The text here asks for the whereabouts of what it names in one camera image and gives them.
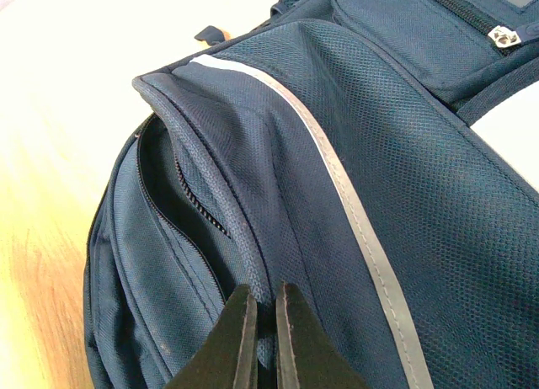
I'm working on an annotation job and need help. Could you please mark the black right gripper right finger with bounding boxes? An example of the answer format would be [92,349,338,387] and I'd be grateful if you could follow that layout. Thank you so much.
[275,283,367,388]

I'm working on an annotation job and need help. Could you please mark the navy blue student backpack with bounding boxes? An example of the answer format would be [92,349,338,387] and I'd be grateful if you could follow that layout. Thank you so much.
[84,0,538,388]

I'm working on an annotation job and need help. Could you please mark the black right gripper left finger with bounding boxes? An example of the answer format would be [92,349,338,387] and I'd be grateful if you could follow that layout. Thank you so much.
[166,285,258,388]

